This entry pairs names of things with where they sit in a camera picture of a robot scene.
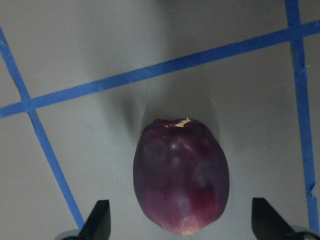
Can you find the dark red apple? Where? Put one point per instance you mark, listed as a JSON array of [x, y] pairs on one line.
[[180, 175]]

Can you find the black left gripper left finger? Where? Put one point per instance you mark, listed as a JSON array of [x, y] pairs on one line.
[[98, 224]]

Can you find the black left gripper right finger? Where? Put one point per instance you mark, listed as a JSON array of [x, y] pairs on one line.
[[266, 222]]

